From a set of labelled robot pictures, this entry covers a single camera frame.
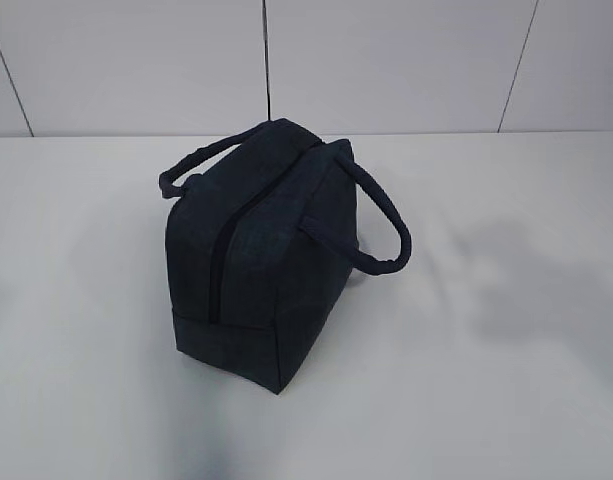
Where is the navy blue lunch bag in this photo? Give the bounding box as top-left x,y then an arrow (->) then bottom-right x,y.
158,118 -> 413,394

